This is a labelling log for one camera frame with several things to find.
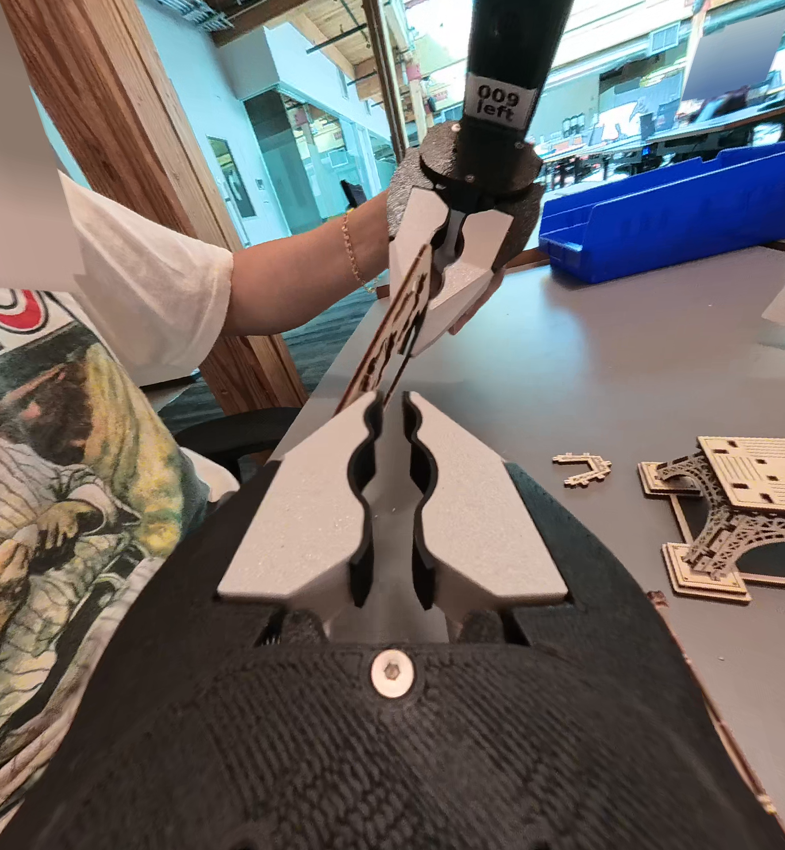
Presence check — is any person's left hand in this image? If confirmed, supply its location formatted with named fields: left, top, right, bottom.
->
left=447, top=266, right=508, bottom=336

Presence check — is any black office chair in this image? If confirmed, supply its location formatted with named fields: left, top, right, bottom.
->
left=173, top=405, right=302, bottom=482

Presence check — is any person's printed white shirt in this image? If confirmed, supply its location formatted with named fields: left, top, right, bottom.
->
left=0, top=174, right=242, bottom=831

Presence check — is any wooden tower base model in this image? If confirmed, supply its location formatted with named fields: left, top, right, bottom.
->
left=638, top=435, right=785, bottom=604

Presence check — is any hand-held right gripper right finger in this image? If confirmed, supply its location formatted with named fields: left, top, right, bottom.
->
left=402, top=392, right=569, bottom=610

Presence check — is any person's left forearm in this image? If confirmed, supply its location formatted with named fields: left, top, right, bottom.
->
left=223, top=193, right=390, bottom=336

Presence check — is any grey desk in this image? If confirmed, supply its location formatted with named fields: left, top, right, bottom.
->
left=269, top=229, right=785, bottom=850

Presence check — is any small wooden truss piece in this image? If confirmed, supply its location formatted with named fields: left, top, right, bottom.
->
left=553, top=452, right=612, bottom=489

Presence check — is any blue plastic bin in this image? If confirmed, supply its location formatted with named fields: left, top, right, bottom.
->
left=539, top=136, right=785, bottom=285

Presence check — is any wooden puzzle sheet with cutouts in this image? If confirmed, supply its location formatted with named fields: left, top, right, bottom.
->
left=336, top=244, right=433, bottom=416

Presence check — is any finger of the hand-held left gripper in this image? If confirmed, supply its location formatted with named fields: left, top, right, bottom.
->
left=389, top=187, right=452, bottom=294
left=409, top=211, right=516, bottom=359

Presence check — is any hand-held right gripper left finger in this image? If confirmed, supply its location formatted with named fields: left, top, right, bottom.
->
left=216, top=392, right=383, bottom=608

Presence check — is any gold bracelet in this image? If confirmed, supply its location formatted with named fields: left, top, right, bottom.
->
left=339, top=208, right=379, bottom=294

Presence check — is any wooden pillar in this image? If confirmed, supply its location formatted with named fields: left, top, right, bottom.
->
left=0, top=0, right=308, bottom=418

